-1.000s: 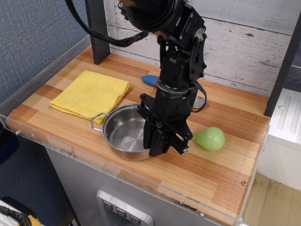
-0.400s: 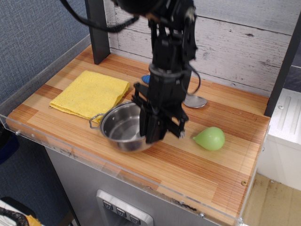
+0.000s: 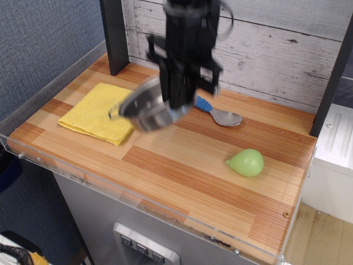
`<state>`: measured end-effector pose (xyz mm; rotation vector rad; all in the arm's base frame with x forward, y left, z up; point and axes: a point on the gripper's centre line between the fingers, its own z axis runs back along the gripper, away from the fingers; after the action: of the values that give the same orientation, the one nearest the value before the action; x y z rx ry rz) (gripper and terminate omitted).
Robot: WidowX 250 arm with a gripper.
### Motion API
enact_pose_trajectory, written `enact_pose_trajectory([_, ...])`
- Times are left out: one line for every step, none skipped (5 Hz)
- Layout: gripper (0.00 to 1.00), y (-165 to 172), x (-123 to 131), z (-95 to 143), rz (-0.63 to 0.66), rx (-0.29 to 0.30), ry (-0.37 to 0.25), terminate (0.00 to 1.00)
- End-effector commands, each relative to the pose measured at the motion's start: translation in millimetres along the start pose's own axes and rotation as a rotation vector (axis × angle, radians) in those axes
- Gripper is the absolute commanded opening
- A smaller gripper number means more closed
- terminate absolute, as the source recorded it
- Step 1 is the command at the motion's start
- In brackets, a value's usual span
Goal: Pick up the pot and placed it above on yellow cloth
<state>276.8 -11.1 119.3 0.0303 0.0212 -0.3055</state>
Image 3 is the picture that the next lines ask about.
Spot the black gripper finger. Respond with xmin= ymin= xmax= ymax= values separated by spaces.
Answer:
xmin=169 ymin=65 xmax=196 ymax=109
xmin=159 ymin=62 xmax=172 ymax=102

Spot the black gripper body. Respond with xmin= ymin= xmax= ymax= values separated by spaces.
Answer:
xmin=147 ymin=8 xmax=222 ymax=94

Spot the stainless steel two-handled pan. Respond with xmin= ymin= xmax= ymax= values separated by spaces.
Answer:
xmin=108 ymin=76 xmax=197 ymax=132

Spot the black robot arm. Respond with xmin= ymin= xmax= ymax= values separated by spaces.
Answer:
xmin=147 ymin=1 xmax=227 ymax=109

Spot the folded yellow cloth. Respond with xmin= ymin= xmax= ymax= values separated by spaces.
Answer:
xmin=58 ymin=83 xmax=132 ymax=146

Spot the green plastic pear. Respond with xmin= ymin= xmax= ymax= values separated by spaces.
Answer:
xmin=226 ymin=149 xmax=264 ymax=177

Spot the silver cabinet with button panel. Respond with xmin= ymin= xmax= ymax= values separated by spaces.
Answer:
xmin=54 ymin=172 xmax=263 ymax=265

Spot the white aluminium side block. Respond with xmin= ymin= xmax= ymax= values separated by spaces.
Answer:
xmin=302 ymin=104 xmax=352 ymax=223

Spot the yellow object bottom left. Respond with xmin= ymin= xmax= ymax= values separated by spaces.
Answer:
xmin=29 ymin=252 xmax=50 ymax=265

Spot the blue-handled metal spoon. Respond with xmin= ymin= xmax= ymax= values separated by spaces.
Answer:
xmin=195 ymin=96 xmax=243 ymax=127

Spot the black left vertical post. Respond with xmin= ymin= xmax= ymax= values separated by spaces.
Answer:
xmin=99 ymin=0 xmax=130 ymax=76

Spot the black vertical post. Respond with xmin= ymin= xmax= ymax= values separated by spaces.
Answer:
xmin=309 ymin=17 xmax=352 ymax=137
xmin=99 ymin=0 xmax=130 ymax=76

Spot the black right vertical post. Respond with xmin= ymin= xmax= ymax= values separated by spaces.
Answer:
xmin=309 ymin=17 xmax=352 ymax=137

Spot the clear acrylic guard rail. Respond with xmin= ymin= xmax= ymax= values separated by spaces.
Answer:
xmin=1 ymin=41 xmax=315 ymax=264

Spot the black braided cable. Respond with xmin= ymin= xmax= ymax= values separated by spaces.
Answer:
xmin=0 ymin=244 xmax=33 ymax=265

